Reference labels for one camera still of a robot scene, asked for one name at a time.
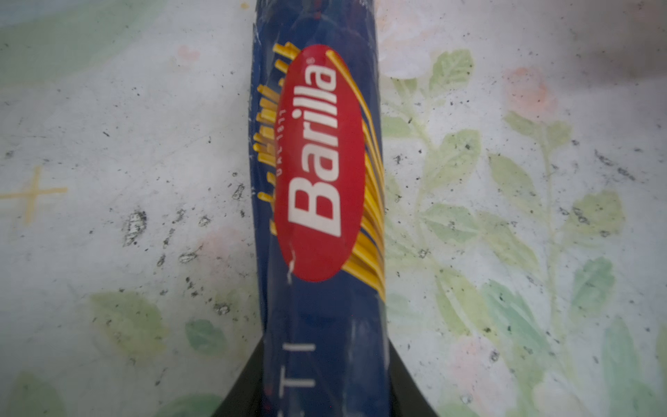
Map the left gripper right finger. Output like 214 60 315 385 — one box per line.
388 342 438 417

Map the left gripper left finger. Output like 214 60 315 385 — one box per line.
212 340 264 417

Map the blue spaghetti bag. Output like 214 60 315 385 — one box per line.
248 1 391 416

